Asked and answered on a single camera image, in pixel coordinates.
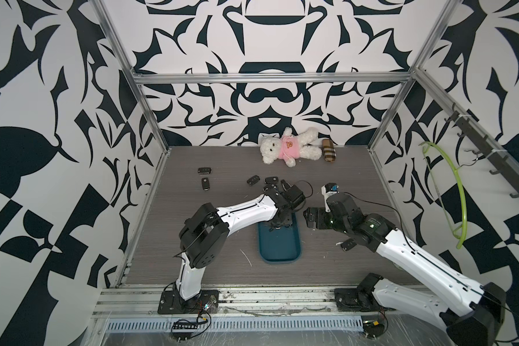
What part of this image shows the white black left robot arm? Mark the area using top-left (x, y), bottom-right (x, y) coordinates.
top-left (157, 183), bottom-right (306, 315)

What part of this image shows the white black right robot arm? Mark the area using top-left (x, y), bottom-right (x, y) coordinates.
top-left (304, 183), bottom-right (506, 345)

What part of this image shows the black key fob edge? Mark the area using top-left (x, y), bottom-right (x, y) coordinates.
top-left (265, 176), bottom-right (279, 185)

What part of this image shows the black key fob near base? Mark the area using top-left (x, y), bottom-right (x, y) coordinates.
top-left (340, 239), bottom-right (357, 252)

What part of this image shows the black key fob tilted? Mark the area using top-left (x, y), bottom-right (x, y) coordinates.
top-left (247, 175), bottom-right (260, 186)

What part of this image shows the teal plastic storage tray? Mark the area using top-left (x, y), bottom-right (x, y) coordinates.
top-left (258, 213), bottom-right (302, 265)

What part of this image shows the black VW key fob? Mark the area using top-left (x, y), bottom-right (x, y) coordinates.
top-left (201, 177), bottom-right (210, 191)

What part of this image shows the black key fob buttons up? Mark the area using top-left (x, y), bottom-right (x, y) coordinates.
top-left (198, 167), bottom-right (212, 175)

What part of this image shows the white teddy bear pink shirt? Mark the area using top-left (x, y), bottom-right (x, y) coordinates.
top-left (259, 127), bottom-right (322, 167)

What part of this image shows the brown plaid cylinder toy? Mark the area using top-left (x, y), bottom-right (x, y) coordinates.
top-left (321, 138), bottom-right (337, 163)

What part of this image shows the white cable duct strip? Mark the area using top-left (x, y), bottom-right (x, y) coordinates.
top-left (105, 316), bottom-right (363, 333)

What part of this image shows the green hose loop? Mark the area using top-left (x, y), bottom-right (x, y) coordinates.
top-left (419, 140), bottom-right (469, 250)

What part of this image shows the black wall hook rail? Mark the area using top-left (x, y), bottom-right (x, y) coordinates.
top-left (445, 102), bottom-right (519, 199)

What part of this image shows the aluminium frame post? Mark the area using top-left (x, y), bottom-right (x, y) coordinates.
top-left (90, 0), bottom-right (170, 154)

